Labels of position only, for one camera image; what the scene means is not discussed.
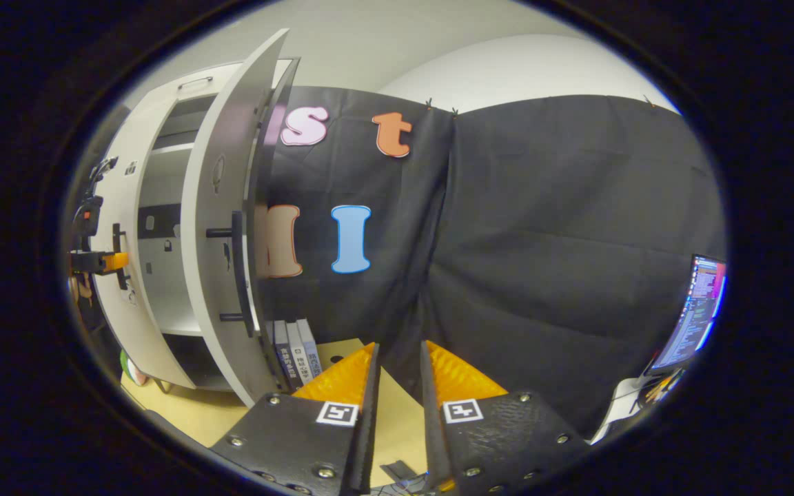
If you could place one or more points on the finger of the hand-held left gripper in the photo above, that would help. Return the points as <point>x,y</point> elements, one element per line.
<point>90,262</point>

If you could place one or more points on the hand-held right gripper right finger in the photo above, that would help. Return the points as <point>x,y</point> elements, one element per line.
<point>435,441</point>

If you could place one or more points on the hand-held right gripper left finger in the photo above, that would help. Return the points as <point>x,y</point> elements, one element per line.
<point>362,441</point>

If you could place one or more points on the white door with camera sticker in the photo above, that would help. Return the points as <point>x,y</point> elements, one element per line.
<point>109,324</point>

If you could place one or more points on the white door with headphones sticker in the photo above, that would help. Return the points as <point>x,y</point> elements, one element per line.
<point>198,289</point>

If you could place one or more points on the white double-door shoe cabinet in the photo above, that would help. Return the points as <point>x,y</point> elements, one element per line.
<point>263,172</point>

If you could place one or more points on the white cabinet shelf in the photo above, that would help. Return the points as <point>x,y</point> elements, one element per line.
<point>173,148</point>

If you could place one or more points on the white cabinet drawer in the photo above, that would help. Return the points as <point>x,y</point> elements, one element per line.
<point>163,86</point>

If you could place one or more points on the dark grey flat piece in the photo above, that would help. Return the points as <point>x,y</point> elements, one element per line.
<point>399,471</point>

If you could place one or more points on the pale blue book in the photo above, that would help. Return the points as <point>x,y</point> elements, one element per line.
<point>312,351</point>

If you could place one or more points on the green white round object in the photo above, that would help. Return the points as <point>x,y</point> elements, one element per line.
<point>134,368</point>

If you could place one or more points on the white desk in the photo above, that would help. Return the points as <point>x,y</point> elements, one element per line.
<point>617,406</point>

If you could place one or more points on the black backdrop cloth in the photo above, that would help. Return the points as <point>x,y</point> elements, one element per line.
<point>542,241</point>

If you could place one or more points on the computer monitor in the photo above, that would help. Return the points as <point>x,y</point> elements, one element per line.
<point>697,310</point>

